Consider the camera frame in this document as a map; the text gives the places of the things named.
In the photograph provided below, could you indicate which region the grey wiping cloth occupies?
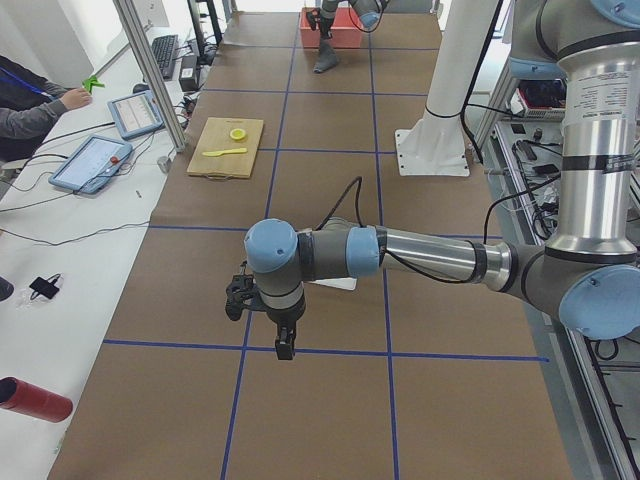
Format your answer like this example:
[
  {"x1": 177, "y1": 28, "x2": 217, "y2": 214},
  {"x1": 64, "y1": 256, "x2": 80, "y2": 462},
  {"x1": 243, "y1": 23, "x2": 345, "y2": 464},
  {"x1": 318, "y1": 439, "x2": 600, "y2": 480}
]
[{"x1": 313, "y1": 39, "x2": 340, "y2": 74}]

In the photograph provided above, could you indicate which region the blue teach pendant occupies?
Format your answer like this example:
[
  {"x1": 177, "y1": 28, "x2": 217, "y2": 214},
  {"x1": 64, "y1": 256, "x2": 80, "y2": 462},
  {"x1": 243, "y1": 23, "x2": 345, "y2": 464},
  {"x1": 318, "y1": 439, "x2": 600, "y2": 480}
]
[
  {"x1": 107, "y1": 90, "x2": 164, "y2": 140},
  {"x1": 49, "y1": 135, "x2": 133, "y2": 194}
]

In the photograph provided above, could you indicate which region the bamboo cutting board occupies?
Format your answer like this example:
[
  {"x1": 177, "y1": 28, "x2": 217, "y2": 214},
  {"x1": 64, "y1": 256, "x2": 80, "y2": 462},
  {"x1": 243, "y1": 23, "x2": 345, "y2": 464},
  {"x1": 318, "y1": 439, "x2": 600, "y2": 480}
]
[{"x1": 187, "y1": 117, "x2": 264, "y2": 179}]

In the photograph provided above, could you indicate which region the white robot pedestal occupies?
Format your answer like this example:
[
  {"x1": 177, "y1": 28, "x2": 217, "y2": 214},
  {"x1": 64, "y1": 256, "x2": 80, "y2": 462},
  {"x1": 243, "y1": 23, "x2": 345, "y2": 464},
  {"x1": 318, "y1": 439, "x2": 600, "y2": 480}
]
[{"x1": 395, "y1": 0, "x2": 502, "y2": 177}]

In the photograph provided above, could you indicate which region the near blue teach pendant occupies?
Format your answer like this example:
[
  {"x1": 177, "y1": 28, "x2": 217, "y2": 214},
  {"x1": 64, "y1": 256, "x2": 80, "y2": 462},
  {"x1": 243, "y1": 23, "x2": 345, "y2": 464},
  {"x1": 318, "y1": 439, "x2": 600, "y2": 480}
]
[{"x1": 49, "y1": 135, "x2": 133, "y2": 194}]

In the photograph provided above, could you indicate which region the black braided cable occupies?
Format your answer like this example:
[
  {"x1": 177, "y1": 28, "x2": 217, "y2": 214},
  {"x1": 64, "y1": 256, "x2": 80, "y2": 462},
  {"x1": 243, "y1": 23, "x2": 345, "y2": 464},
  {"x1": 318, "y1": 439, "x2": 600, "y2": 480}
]
[{"x1": 319, "y1": 175, "x2": 501, "y2": 284}]

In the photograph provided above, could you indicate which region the yellow lemon slice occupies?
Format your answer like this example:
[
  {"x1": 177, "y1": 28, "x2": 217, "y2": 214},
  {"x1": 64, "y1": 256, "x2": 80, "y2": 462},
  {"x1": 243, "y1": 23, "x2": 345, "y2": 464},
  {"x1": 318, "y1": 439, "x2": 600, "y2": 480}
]
[{"x1": 229, "y1": 128, "x2": 247, "y2": 141}]

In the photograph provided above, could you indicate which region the black keyboard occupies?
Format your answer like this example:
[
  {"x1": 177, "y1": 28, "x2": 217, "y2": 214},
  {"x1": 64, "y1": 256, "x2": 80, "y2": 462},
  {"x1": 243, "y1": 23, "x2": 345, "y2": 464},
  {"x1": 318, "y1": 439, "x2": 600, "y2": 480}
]
[{"x1": 151, "y1": 34, "x2": 178, "y2": 80}]

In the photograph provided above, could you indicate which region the red cylinder bottle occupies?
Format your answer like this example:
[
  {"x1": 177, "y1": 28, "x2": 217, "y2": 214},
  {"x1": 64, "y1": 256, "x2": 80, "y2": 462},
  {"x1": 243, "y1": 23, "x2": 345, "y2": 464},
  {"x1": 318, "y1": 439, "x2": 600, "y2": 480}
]
[{"x1": 1, "y1": 377, "x2": 73, "y2": 423}]

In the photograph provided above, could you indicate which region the pink plastic bin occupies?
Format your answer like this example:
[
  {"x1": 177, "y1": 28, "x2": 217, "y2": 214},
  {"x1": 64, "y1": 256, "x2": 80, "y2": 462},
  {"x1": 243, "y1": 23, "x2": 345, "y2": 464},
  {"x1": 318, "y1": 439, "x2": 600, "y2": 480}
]
[{"x1": 299, "y1": 7, "x2": 363, "y2": 49}]

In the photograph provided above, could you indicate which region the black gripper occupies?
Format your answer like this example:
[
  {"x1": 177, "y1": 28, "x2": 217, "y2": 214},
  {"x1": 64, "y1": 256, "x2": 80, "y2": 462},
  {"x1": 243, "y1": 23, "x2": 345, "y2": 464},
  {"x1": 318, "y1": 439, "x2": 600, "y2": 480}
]
[
  {"x1": 305, "y1": 8, "x2": 336, "y2": 40},
  {"x1": 225, "y1": 273, "x2": 260, "y2": 320}
]

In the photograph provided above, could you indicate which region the yellow plastic knife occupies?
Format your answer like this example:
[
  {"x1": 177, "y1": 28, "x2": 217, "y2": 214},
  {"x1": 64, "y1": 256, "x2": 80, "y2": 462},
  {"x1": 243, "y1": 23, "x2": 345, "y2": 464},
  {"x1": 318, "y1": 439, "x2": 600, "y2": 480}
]
[{"x1": 202, "y1": 147, "x2": 248, "y2": 157}]

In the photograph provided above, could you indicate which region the far blue teach pendant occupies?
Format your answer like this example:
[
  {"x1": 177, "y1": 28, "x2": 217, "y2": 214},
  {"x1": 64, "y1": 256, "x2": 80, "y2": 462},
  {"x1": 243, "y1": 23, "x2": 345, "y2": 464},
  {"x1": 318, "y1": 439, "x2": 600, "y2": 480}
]
[{"x1": 107, "y1": 90, "x2": 164, "y2": 140}]

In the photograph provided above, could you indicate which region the aluminium frame post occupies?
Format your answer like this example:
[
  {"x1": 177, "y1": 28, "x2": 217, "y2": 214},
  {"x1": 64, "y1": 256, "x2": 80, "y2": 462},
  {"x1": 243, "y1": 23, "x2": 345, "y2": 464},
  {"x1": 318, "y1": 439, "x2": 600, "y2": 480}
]
[{"x1": 113, "y1": 0, "x2": 186, "y2": 153}]

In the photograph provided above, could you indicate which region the seated person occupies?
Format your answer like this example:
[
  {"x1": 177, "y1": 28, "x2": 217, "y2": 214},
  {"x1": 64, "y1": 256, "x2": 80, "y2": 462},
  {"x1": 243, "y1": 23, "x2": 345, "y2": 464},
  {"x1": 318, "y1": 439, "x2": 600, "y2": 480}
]
[{"x1": 1, "y1": 56, "x2": 92, "y2": 162}]

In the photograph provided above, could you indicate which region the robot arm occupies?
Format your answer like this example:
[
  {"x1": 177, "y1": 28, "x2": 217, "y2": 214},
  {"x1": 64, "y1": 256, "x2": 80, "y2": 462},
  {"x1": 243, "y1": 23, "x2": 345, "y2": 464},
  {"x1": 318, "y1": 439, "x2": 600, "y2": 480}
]
[
  {"x1": 225, "y1": 1, "x2": 639, "y2": 359},
  {"x1": 304, "y1": 0, "x2": 389, "y2": 40}
]

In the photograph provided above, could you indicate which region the white rectangular tray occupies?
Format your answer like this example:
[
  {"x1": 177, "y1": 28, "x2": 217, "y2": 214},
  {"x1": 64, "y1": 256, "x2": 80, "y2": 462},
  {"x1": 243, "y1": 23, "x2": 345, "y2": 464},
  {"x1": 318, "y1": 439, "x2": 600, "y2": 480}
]
[{"x1": 314, "y1": 277, "x2": 357, "y2": 291}]

